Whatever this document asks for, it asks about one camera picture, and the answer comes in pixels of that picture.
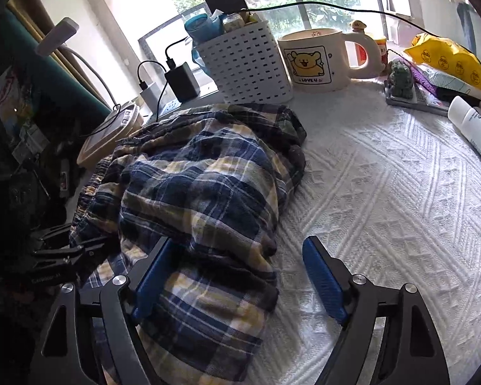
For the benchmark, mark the small yellow figurine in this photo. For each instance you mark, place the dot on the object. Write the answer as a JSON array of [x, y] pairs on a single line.
[[359, 26]]

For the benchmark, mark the blue yellow plaid shirt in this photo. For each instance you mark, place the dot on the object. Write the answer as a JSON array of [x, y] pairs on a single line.
[[204, 176]]

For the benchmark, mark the colourful printed bag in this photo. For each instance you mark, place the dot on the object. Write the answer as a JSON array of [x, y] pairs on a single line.
[[12, 96]]

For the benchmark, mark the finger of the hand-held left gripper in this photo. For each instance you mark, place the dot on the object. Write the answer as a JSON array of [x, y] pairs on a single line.
[[56, 236], [84, 250]]

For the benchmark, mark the blue bottle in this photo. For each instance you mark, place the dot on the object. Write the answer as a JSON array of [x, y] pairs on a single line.
[[202, 28]]

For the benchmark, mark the black charger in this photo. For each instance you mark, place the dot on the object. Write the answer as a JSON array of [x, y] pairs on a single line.
[[182, 82]]

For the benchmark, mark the cream mug with yellow cartoon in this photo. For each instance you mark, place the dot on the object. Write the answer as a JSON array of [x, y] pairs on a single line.
[[316, 68]]

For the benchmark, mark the small red jar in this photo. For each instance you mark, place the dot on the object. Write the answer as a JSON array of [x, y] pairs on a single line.
[[380, 46]]

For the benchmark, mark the white textured table cloth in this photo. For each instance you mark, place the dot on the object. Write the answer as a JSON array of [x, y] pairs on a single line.
[[384, 208]]

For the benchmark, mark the white desk lamp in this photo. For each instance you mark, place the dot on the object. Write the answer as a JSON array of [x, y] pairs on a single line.
[[58, 34]]

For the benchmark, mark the green figurine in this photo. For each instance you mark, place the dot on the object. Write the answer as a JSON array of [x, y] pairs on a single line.
[[401, 78]]

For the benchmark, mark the yellow snack bag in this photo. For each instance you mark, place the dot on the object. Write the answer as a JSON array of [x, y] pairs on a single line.
[[445, 58]]

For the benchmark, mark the beige lidded food container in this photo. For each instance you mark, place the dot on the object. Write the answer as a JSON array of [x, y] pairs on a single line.
[[104, 136]]

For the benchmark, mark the light blue wipes packet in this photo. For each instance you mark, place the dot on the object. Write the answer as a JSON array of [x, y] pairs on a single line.
[[445, 80]]

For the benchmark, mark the purple packet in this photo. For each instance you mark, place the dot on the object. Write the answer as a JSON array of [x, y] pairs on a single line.
[[423, 78]]

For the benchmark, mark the white squeeze tube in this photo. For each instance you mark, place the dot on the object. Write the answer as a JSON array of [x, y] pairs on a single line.
[[475, 128]]

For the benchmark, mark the white charger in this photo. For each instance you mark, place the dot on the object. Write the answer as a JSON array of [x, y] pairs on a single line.
[[152, 94]]

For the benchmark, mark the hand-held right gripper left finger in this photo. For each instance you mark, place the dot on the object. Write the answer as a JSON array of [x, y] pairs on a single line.
[[152, 280]]

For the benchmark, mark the white perforated plastic basket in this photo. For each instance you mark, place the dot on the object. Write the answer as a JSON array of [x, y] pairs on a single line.
[[244, 64]]

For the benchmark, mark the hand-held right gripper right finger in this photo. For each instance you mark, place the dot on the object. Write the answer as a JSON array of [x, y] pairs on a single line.
[[324, 284]]

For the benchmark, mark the grey flat tray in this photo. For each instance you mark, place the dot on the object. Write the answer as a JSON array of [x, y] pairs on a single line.
[[425, 104]]

